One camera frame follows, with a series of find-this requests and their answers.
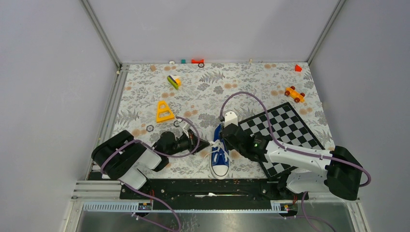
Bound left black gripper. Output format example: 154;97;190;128
166;128;210;157

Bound white shoelace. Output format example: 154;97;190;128
198;140;231;179

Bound blue canvas sneaker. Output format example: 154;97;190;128
210;124;231;180

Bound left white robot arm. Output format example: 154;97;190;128
91;129;210;199

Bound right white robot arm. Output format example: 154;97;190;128
221;124;365;201

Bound black white chessboard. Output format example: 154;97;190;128
239;102;324;180

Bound yellow plastic triangle toy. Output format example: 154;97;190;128
156;101;175;123

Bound orange toy car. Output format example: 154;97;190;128
284;86;306;103

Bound stacked toy bricks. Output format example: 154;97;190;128
167;75;181;90

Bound floral patterned mat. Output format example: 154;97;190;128
102;62;345;180

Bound red triangular block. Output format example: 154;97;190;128
294;64;303;72

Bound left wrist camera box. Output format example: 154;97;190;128
179;121;191;136

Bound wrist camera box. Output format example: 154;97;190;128
220;111;238;127
179;121;191;136

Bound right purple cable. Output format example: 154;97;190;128
219;91;372;232

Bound purple cable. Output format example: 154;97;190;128
100;116;201;232
219;91;372;232

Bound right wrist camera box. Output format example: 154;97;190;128
220;111;238;127

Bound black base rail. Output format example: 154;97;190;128
119;179;308;210

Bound red block at wall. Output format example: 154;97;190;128
191;59;204;64

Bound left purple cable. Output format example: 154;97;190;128
100;116;201;232

